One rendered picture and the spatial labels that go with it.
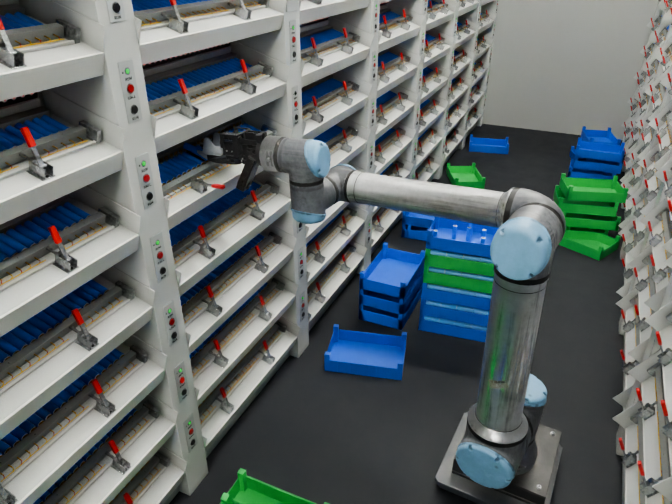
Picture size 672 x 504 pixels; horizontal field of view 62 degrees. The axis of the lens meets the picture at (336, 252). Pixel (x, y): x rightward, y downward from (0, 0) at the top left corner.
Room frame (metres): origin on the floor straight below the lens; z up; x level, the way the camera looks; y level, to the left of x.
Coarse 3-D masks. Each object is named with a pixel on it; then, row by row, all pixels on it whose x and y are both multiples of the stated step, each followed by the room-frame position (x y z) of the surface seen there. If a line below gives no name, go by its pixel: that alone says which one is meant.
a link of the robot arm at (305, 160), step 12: (276, 144) 1.36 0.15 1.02; (288, 144) 1.35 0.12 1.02; (300, 144) 1.34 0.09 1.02; (312, 144) 1.33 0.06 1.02; (324, 144) 1.35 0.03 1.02; (276, 156) 1.34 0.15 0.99; (288, 156) 1.33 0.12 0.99; (300, 156) 1.31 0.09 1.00; (312, 156) 1.30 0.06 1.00; (324, 156) 1.34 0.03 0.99; (276, 168) 1.35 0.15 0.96; (288, 168) 1.33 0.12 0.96; (300, 168) 1.31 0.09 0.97; (312, 168) 1.30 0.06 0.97; (324, 168) 1.33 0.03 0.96; (300, 180) 1.31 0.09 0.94; (312, 180) 1.31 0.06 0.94
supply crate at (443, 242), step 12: (432, 228) 2.05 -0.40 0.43; (444, 228) 2.10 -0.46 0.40; (480, 228) 2.06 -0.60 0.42; (492, 228) 2.05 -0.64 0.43; (432, 240) 1.93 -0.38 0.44; (444, 240) 1.91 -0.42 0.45; (456, 240) 1.90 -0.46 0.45; (456, 252) 1.90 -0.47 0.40; (468, 252) 1.88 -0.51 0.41; (480, 252) 1.87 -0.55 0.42
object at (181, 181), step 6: (270, 132) 1.74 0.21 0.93; (210, 162) 1.46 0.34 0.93; (198, 168) 1.41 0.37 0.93; (204, 168) 1.42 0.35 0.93; (210, 168) 1.44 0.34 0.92; (186, 174) 1.37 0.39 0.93; (192, 174) 1.37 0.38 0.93; (198, 174) 1.40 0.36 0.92; (210, 174) 1.42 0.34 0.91; (174, 180) 1.32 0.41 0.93; (180, 180) 1.33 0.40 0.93; (186, 180) 1.35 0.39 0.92; (162, 186) 1.28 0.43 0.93; (168, 186) 1.29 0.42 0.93; (174, 186) 1.30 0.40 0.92; (180, 186) 1.33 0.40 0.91; (186, 186) 1.33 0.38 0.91; (168, 192) 1.29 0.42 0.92; (180, 192) 1.30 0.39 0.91
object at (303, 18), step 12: (300, 0) 1.83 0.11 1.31; (312, 0) 1.98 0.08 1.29; (324, 0) 2.06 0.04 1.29; (336, 0) 2.11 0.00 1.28; (348, 0) 2.18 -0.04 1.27; (360, 0) 2.29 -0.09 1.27; (300, 12) 1.85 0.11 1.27; (312, 12) 1.93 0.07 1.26; (324, 12) 2.02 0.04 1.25; (336, 12) 2.11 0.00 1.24
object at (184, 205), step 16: (256, 112) 1.80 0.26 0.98; (272, 128) 1.76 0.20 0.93; (288, 128) 1.75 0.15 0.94; (208, 176) 1.43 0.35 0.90; (224, 176) 1.45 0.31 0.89; (192, 192) 1.33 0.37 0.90; (208, 192) 1.35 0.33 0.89; (224, 192) 1.43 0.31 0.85; (176, 208) 1.25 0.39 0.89; (192, 208) 1.29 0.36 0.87; (176, 224) 1.24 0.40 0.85
